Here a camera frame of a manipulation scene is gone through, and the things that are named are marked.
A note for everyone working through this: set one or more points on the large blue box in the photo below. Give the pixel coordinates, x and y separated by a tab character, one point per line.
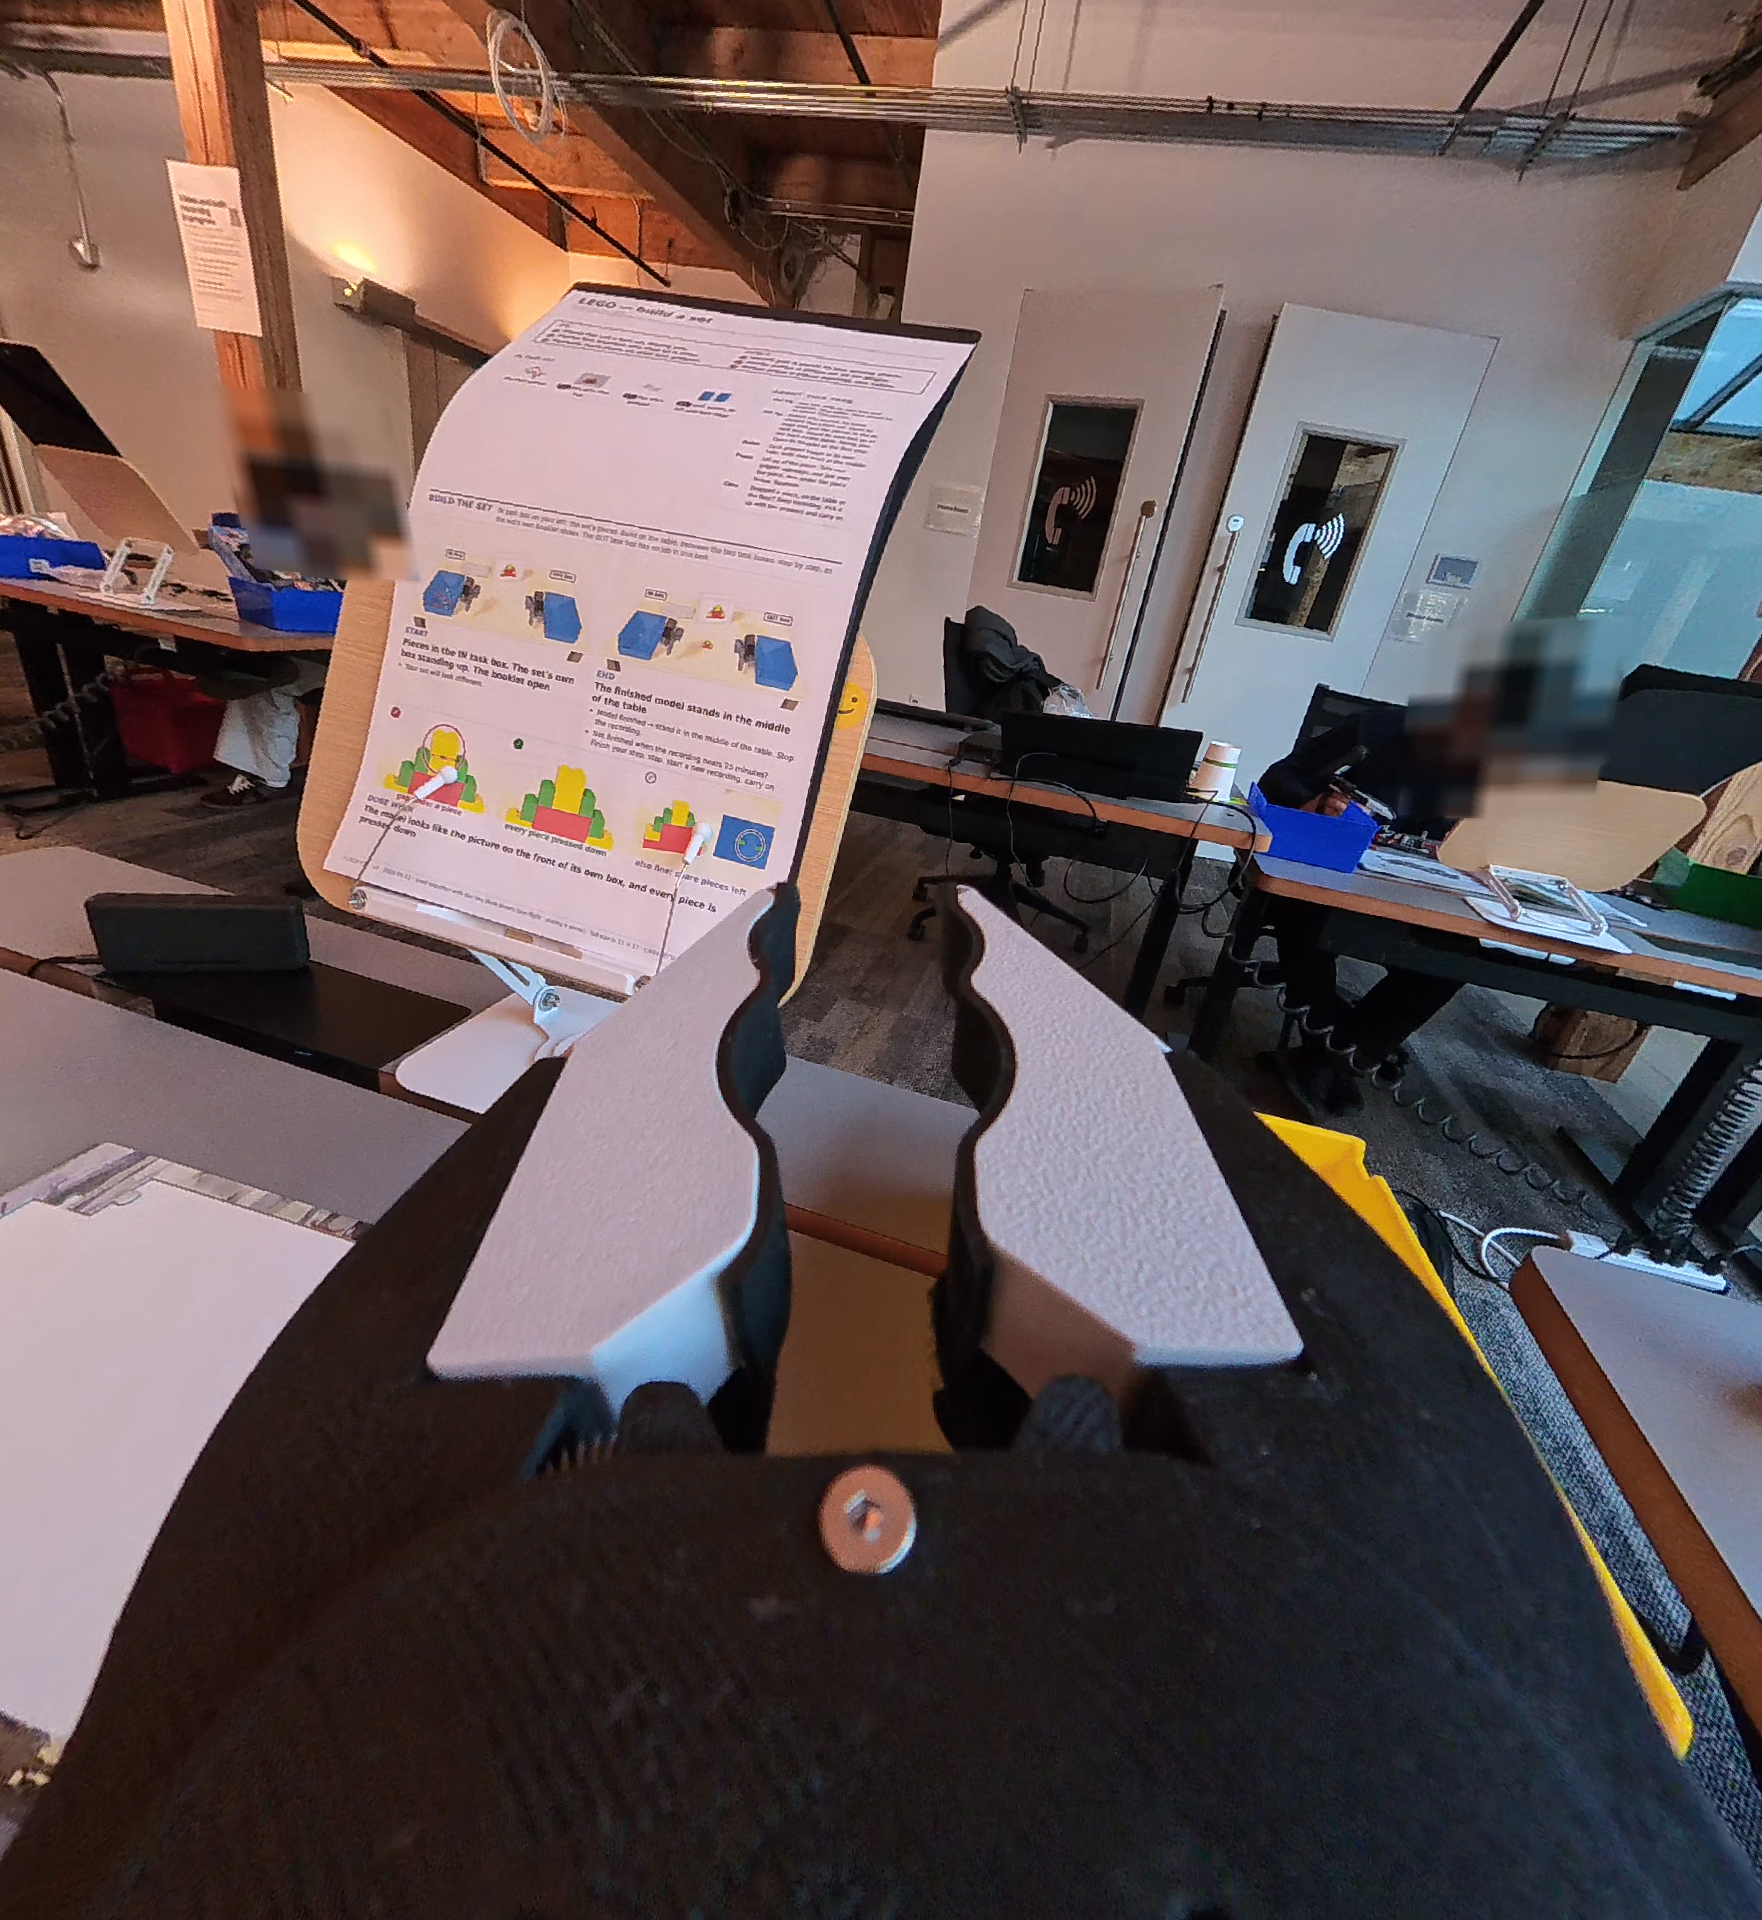
288	608

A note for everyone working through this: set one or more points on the green bin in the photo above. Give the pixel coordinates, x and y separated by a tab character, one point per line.
1744	899

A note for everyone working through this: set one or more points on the black jacket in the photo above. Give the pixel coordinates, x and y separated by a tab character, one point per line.
1003	663

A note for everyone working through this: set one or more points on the paper cup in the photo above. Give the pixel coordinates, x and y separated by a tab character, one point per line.
1218	766

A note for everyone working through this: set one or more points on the white power strip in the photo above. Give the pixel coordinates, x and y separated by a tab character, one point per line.
1645	1262

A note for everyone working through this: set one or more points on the blue bin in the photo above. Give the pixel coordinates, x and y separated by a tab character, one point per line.
1319	833

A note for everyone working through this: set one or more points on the grey desk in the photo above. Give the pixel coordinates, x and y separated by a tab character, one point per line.
71	1080
1689	1428
12	886
1736	964
912	745

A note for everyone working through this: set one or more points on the white paper sign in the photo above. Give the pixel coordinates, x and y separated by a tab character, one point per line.
212	249

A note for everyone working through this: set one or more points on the wooden post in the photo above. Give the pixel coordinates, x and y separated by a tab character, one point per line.
225	91

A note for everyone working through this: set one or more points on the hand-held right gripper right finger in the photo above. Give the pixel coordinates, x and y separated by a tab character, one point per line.
1123	1202

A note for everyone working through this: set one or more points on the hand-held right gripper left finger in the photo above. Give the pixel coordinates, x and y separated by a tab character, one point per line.
612	1202

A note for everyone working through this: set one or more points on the puzzle frame board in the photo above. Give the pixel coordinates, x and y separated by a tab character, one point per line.
102	1428

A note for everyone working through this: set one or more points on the glass partition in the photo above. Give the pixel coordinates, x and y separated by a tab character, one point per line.
1645	570

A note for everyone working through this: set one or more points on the white door with window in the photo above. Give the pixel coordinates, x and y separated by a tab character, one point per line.
1182	452
1436	452

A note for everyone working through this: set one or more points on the empty yellow bin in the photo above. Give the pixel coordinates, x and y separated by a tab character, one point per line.
860	1367

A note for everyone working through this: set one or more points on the black device with green lights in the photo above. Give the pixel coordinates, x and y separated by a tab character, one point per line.
194	932

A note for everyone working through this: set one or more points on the wooden stand with black sheet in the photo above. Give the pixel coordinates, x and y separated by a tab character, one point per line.
29	391
1568	844

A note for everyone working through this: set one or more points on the red bag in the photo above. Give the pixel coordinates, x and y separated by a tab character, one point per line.
161	723

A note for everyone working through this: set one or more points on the printed instruction sheet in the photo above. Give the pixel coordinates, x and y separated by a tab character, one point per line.
643	601

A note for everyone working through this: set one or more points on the black monitor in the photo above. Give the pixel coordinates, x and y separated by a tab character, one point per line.
1106	759

